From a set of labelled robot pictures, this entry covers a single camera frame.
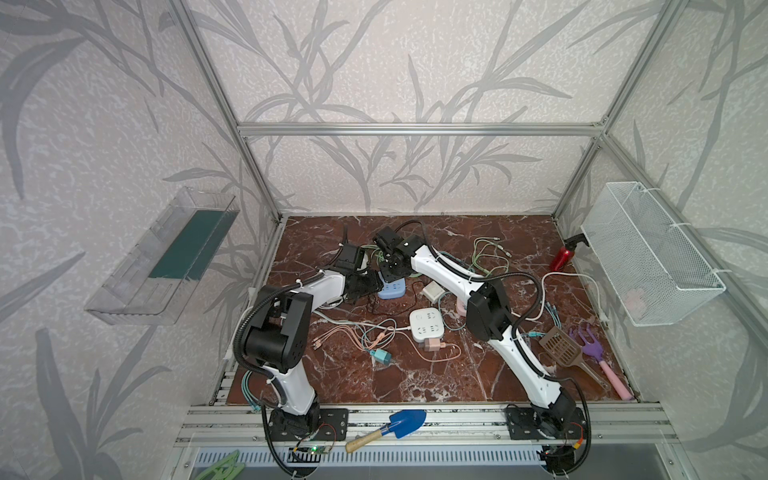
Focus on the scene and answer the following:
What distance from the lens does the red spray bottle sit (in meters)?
0.94

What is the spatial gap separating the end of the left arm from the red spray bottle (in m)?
0.63

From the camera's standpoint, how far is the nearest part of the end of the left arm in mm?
740
